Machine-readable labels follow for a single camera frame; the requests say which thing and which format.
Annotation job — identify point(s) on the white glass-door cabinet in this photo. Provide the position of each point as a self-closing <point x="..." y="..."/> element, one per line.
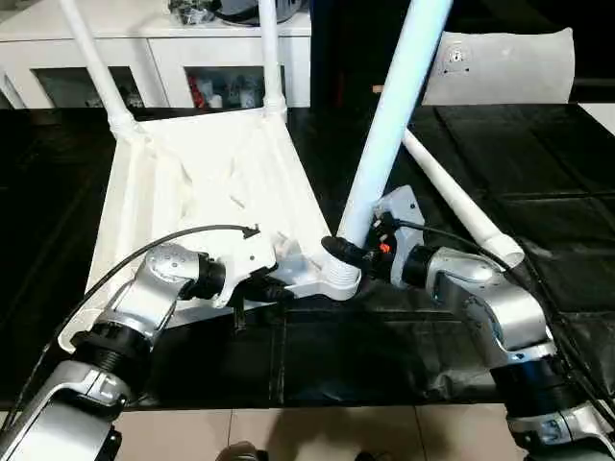
<point x="48" y="53"/>

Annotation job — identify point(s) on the white plastic table top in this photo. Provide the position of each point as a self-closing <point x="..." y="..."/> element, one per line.
<point x="192" y="182"/>

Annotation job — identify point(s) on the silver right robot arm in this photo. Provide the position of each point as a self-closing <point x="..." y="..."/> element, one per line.
<point x="504" y="302"/>

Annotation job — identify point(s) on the white plastic table leg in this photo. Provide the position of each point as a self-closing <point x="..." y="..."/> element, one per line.
<point x="96" y="62"/>
<point x="271" y="53"/>
<point x="451" y="187"/>
<point x="394" y="105"/>

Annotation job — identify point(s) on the dark robot right foot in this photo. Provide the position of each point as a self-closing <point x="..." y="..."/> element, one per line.
<point x="370" y="457"/>

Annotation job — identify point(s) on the black box with gold label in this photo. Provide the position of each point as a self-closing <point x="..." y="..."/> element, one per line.
<point x="341" y="48"/>

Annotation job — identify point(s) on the dark robot left foot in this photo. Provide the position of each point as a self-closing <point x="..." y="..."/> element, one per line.
<point x="240" y="452"/>

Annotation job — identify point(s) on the dark robot foot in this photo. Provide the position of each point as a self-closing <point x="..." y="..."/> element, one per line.
<point x="370" y="457"/>
<point x="240" y="452"/>

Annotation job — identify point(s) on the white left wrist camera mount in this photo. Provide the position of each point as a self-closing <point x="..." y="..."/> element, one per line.
<point x="247" y="254"/>

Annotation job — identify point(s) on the white bag with round fitting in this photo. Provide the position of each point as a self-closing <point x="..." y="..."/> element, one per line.
<point x="509" y="67"/>

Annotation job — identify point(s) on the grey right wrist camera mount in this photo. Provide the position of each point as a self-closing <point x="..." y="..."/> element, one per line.
<point x="403" y="206"/>

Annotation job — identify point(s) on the black tangled items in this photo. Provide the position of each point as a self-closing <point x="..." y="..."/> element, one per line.
<point x="189" y="12"/>

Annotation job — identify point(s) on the black table mat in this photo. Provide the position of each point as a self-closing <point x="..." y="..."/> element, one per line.
<point x="336" y="360"/>

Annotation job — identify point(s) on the white flat board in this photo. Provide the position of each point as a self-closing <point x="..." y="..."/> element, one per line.
<point x="600" y="115"/>

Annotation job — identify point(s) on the red packet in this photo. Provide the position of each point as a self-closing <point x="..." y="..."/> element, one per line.
<point x="193" y="91"/>

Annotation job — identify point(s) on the grey helmet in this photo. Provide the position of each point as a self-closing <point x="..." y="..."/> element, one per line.
<point x="250" y="12"/>

